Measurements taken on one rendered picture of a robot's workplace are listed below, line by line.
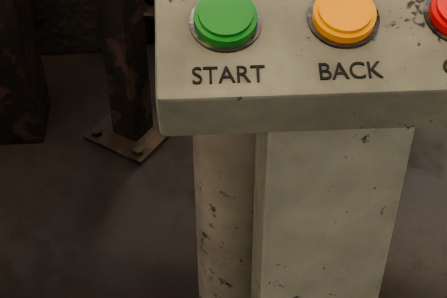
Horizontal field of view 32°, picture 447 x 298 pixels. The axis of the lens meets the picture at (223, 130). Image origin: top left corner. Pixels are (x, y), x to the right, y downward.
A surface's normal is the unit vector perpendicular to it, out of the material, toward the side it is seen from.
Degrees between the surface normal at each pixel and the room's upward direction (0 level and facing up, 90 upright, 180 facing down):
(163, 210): 0
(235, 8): 20
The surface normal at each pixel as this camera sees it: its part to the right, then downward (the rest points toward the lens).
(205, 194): -0.83, 0.38
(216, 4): 0.01, -0.47
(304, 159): 0.05, 0.67
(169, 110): 0.05, 0.88
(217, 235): -0.61, 0.53
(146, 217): 0.00, -0.74
